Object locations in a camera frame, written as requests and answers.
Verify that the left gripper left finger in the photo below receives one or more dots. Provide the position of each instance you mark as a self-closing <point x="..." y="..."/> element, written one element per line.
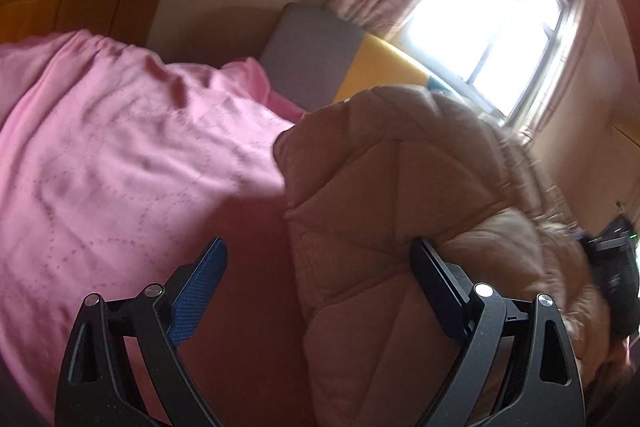
<point x="97" y="387"/>

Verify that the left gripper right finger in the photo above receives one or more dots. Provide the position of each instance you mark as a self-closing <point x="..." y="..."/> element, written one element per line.
<point x="516" y="365"/>

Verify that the beige quilted down jacket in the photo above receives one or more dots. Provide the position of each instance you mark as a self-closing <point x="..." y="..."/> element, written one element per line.
<point x="365" y="177"/>

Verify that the pink bed cover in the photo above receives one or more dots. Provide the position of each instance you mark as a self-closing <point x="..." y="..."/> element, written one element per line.
<point x="116" y="168"/>

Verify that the right pink patterned curtain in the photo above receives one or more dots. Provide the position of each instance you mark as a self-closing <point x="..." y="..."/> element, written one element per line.
<point x="568" y="45"/>

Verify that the grey yellow blue headboard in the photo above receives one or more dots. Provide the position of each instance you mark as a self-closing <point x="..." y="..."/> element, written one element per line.
<point x="314" y="59"/>

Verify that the window with white frame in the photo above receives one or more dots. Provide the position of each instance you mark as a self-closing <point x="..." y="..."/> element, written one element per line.
<point x="490" y="52"/>

